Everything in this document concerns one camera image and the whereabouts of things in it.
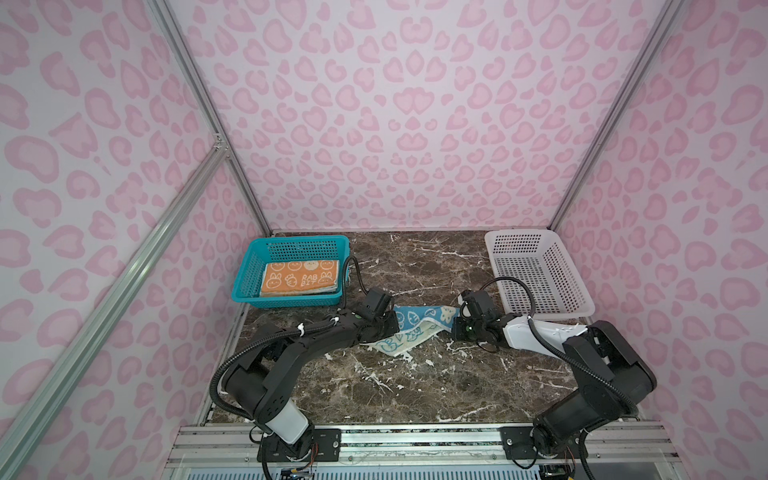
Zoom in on orange patterned towel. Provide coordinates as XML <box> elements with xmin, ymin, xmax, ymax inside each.
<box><xmin>259</xmin><ymin>260</ymin><xmax>339</xmax><ymax>297</ymax></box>

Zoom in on aluminium frame strut left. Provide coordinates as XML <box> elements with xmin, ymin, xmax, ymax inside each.
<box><xmin>1</xmin><ymin>145</ymin><xmax>229</xmax><ymax>479</ymax></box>

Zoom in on white plastic basket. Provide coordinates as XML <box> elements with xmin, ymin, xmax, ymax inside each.
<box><xmin>485</xmin><ymin>229</ymin><xmax>595</xmax><ymax>321</ymax></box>

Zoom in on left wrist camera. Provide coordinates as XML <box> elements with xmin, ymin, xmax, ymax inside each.
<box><xmin>356</xmin><ymin>287</ymin><xmax>392</xmax><ymax>321</ymax></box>

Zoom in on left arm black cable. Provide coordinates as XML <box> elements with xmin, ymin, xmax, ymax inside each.
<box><xmin>208</xmin><ymin>254</ymin><xmax>370</xmax><ymax>421</ymax></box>

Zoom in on blue patterned towel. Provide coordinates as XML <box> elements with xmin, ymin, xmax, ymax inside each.
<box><xmin>369</xmin><ymin>306</ymin><xmax>459</xmax><ymax>357</ymax></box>

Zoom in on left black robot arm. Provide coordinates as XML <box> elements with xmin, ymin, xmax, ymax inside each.
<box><xmin>209</xmin><ymin>309</ymin><xmax>399</xmax><ymax>452</ymax></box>

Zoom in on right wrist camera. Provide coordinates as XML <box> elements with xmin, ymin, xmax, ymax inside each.
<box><xmin>459</xmin><ymin>290</ymin><xmax>502</xmax><ymax>322</ymax></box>

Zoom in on aluminium frame post left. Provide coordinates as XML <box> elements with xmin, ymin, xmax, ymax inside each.
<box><xmin>147</xmin><ymin>0</ymin><xmax>273</xmax><ymax>237</ymax></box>

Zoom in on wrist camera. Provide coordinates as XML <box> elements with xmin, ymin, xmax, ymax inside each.
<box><xmin>459</xmin><ymin>290</ymin><xmax>502</xmax><ymax>322</ymax></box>
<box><xmin>356</xmin><ymin>287</ymin><xmax>392</xmax><ymax>321</ymax></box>

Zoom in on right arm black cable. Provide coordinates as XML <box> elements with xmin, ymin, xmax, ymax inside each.
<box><xmin>458</xmin><ymin>275</ymin><xmax>640</xmax><ymax>480</ymax></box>

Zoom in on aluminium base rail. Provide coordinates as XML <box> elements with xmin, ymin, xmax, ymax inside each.
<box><xmin>161</xmin><ymin>420</ymin><xmax>688</xmax><ymax>479</ymax></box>

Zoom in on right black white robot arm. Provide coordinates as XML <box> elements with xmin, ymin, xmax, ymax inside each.
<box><xmin>451</xmin><ymin>316</ymin><xmax>657</xmax><ymax>457</ymax></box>

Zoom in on aluminium frame post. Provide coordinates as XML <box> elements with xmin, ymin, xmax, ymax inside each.
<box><xmin>147</xmin><ymin>0</ymin><xmax>273</xmax><ymax>237</ymax></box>
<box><xmin>547</xmin><ymin>0</ymin><xmax>688</xmax><ymax>231</ymax></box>

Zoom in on aluminium frame post right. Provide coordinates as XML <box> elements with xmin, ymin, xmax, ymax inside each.
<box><xmin>547</xmin><ymin>0</ymin><xmax>688</xmax><ymax>231</ymax></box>

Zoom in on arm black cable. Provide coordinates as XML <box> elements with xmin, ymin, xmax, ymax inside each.
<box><xmin>458</xmin><ymin>275</ymin><xmax>640</xmax><ymax>480</ymax></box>
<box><xmin>208</xmin><ymin>254</ymin><xmax>370</xmax><ymax>421</ymax></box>

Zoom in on teal plastic basket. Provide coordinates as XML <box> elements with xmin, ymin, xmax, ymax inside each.
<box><xmin>231</xmin><ymin>235</ymin><xmax>350</xmax><ymax>309</ymax></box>

